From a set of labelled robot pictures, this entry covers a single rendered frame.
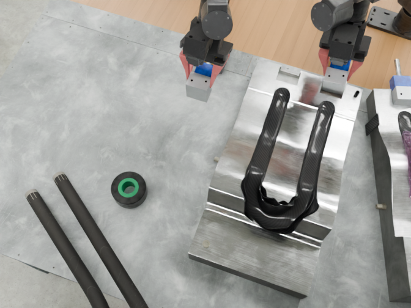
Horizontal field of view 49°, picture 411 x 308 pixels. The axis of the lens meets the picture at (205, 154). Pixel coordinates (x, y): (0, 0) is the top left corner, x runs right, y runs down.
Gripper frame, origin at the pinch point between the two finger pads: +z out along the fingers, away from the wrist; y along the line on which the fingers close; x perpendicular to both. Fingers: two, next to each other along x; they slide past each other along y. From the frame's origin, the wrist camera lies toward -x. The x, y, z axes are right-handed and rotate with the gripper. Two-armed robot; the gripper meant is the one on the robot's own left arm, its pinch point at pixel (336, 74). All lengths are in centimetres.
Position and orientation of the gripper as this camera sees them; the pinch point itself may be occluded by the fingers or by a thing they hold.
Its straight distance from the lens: 109.9
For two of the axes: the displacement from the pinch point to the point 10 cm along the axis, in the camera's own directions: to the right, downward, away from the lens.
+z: -0.1, 7.1, 7.1
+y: 9.3, 2.7, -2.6
